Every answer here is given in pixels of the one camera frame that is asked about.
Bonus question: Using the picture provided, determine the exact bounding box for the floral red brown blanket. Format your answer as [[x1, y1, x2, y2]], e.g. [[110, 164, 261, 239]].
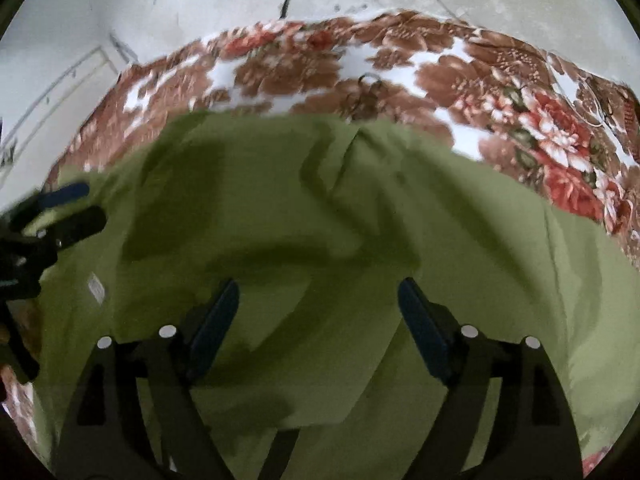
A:
[[56, 10, 639, 244]]

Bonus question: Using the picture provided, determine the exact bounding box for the white bed headboard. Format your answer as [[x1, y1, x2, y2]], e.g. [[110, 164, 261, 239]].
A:
[[1, 42, 138, 205]]

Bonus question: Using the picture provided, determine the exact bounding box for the olive green jacket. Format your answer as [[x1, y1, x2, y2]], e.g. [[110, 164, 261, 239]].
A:
[[34, 113, 639, 479]]

